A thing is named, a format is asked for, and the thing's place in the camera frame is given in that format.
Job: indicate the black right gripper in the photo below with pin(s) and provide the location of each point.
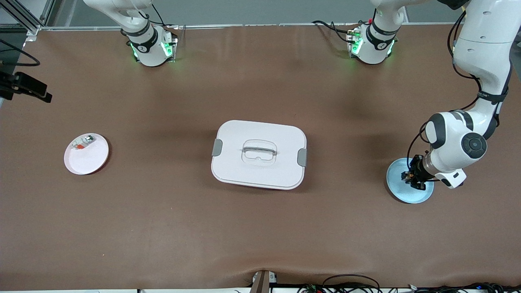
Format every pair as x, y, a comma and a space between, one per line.
18, 82

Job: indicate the brown camera mount bracket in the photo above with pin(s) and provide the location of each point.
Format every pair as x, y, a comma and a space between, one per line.
262, 283

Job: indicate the pale pink round plate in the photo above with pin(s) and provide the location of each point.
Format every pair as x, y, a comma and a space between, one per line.
87, 162

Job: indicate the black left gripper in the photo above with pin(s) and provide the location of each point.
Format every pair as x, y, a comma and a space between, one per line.
417, 170

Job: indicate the silver table edge rail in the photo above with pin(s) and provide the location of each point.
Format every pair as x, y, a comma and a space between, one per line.
264, 25

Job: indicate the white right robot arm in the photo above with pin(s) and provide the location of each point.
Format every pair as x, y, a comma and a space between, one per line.
142, 44

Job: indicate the white and red switch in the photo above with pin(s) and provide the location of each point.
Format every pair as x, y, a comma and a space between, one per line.
85, 140

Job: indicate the grey box latch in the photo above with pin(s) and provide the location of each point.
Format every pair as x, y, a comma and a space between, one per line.
217, 147
302, 157

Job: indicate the light blue round plate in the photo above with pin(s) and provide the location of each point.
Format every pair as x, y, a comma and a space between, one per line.
407, 196

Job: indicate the brown table mat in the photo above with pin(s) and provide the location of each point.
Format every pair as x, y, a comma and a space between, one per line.
260, 236

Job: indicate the white lidded plastic box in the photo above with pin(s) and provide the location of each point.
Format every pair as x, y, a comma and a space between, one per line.
260, 175

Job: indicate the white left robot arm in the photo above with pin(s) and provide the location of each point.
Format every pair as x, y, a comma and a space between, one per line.
456, 142

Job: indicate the aluminium frame profile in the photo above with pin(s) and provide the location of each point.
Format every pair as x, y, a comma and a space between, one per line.
47, 12

